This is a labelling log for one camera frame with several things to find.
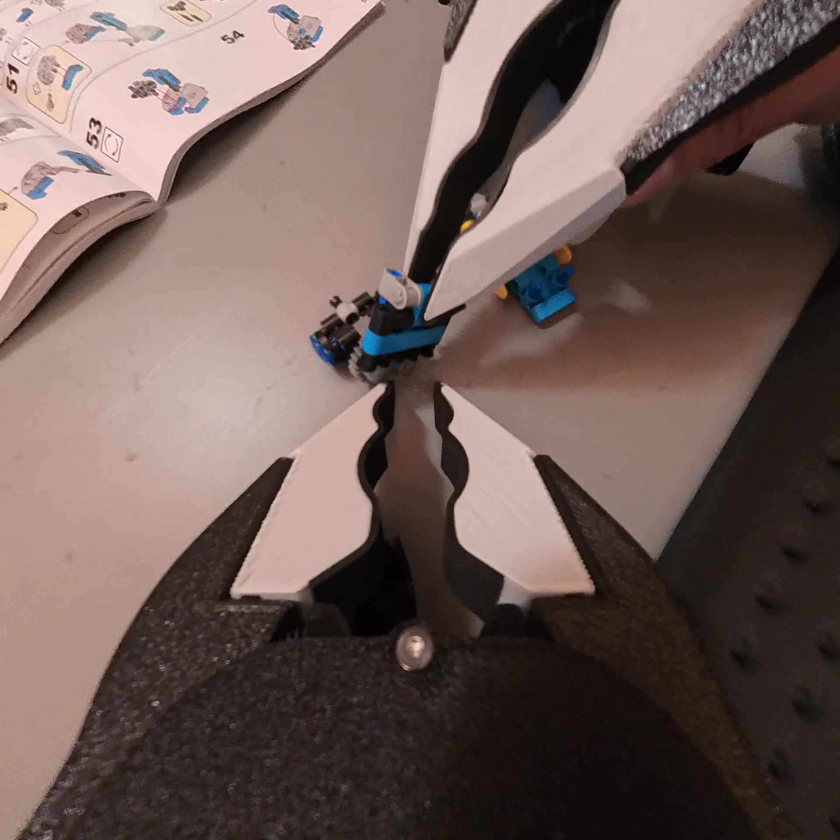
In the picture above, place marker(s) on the grey desk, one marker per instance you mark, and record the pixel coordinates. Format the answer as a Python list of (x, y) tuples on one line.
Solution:
[(197, 394)]

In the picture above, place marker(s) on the instruction booklet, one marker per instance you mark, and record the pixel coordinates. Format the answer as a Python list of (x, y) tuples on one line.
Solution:
[(197, 65)]

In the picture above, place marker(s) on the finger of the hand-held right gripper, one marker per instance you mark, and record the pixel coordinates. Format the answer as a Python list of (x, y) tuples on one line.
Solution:
[(453, 131), (590, 164)]

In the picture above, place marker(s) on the blue beam block black pins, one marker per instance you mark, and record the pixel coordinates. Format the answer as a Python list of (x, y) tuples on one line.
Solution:
[(394, 341)]

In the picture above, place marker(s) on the black perforated panel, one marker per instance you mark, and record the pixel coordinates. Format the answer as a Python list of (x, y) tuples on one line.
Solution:
[(774, 525)]

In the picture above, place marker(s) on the blue and yellow toy chassis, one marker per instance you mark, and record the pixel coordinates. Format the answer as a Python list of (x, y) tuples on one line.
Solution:
[(544, 295)]

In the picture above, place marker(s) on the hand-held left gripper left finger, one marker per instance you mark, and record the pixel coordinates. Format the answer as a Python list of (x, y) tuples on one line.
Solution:
[(308, 525)]

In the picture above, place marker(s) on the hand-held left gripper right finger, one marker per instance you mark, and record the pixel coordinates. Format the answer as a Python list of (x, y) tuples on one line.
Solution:
[(518, 525)]

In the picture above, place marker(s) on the grey gear dark-blue ball assembly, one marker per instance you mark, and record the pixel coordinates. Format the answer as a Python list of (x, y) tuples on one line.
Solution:
[(334, 341)]

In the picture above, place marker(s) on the person's right hand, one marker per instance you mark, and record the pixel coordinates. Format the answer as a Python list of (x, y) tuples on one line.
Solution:
[(774, 111)]

